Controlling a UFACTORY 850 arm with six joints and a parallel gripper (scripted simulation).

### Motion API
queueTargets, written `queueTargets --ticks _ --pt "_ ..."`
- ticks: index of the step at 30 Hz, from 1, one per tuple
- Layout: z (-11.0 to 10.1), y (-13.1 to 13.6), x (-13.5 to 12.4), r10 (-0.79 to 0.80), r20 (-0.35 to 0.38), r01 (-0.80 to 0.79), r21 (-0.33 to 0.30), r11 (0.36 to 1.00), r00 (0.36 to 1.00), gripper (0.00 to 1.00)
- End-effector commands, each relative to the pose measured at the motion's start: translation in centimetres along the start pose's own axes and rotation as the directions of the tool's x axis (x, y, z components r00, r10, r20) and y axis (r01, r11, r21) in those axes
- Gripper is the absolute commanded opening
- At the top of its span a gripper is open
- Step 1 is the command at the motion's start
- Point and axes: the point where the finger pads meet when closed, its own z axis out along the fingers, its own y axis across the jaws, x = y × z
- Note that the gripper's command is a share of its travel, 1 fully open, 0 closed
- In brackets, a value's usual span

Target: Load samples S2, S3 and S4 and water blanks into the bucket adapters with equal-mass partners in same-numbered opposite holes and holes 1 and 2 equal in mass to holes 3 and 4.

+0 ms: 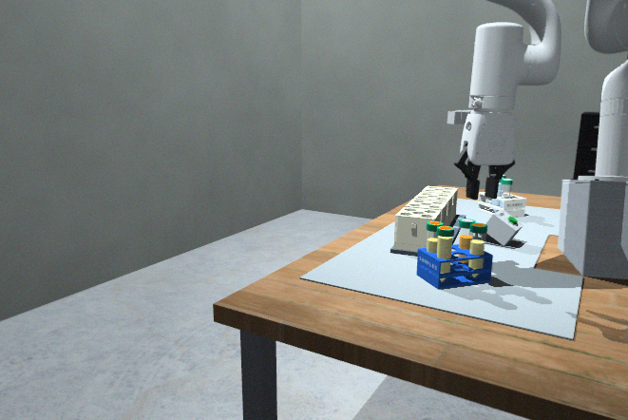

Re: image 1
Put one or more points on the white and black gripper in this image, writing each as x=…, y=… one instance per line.
x=488, y=139

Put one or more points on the green-capped tube with orange cap dot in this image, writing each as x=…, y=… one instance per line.
x=477, y=244
x=432, y=236

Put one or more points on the grey table surface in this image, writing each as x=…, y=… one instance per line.
x=518, y=295

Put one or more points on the cream bucket adapter with holes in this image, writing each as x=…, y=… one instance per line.
x=410, y=228

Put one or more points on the blue tube rack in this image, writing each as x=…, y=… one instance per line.
x=429, y=269

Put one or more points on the white bucket adapter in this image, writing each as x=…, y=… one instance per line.
x=445, y=190
x=438, y=197
x=432, y=205

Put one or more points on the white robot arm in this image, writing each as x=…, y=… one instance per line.
x=502, y=62

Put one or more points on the green-capped tube with orange label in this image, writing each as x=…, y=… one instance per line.
x=444, y=246

